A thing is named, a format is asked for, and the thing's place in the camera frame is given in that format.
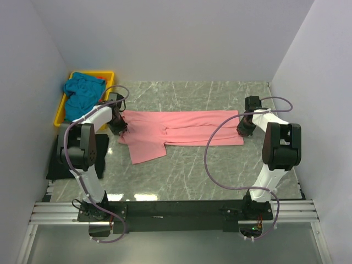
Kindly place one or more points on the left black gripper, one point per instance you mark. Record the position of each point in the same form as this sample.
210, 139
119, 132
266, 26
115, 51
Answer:
122, 126

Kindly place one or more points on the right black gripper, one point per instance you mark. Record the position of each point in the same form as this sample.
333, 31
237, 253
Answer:
241, 128

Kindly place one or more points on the pink t shirt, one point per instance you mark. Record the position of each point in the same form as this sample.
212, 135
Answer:
148, 133

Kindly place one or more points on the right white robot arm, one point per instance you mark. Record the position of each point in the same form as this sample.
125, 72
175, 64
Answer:
281, 152

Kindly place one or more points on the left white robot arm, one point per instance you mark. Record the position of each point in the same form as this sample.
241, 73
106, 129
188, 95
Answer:
77, 150

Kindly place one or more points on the teal t shirt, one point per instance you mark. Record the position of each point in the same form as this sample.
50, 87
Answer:
83, 92

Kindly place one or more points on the folded black t shirt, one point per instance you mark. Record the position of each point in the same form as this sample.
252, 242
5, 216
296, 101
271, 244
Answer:
57, 171

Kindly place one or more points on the black base beam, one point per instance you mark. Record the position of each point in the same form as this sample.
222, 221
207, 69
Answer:
163, 216

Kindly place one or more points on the aluminium rail frame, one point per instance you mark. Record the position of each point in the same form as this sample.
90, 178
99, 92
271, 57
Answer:
54, 236

